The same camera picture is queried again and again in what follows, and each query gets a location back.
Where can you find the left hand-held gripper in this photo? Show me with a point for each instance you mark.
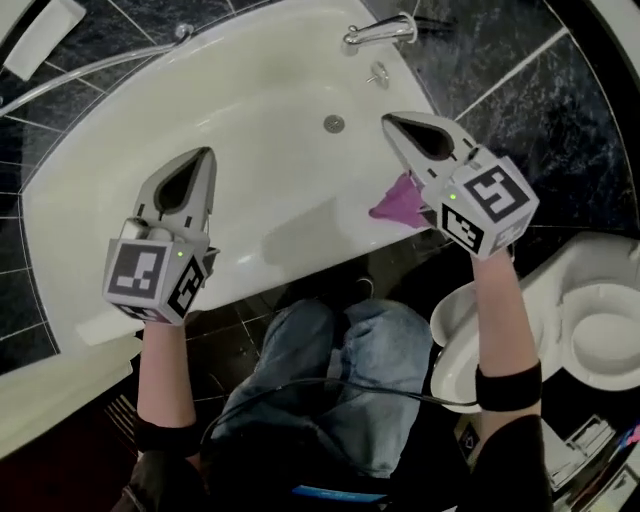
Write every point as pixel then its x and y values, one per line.
pixel 145 280

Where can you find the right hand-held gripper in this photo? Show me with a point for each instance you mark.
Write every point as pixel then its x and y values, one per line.
pixel 495 200

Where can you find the purple cleaning cloth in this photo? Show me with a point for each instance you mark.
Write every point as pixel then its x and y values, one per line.
pixel 397 202

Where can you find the white bathtub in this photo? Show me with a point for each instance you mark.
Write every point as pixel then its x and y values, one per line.
pixel 225 100

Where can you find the person's left forearm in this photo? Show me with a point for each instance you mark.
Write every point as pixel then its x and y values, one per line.
pixel 165 375

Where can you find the person's right forearm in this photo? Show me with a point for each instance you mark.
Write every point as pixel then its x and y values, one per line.
pixel 500 320

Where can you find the chrome tub overflow plate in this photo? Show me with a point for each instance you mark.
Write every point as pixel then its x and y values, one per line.
pixel 379 75

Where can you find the round tub drain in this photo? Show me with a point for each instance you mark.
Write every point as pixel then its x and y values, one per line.
pixel 334 124

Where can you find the chrome tub spout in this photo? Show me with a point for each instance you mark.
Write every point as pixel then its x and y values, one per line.
pixel 380 30

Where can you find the chrome grab bar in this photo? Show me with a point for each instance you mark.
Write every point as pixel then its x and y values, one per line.
pixel 100 62

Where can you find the white toilet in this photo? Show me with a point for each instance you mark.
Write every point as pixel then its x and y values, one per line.
pixel 590 320

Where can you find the person's legs in jeans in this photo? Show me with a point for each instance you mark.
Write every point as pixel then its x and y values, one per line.
pixel 350 390

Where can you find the person's dark left sleeve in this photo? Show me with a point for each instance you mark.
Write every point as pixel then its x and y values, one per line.
pixel 165 485

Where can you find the person's dark sleeve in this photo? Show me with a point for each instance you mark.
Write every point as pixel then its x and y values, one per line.
pixel 515 470
pixel 165 485

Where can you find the person's dark right sleeve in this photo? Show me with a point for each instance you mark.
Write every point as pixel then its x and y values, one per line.
pixel 515 470

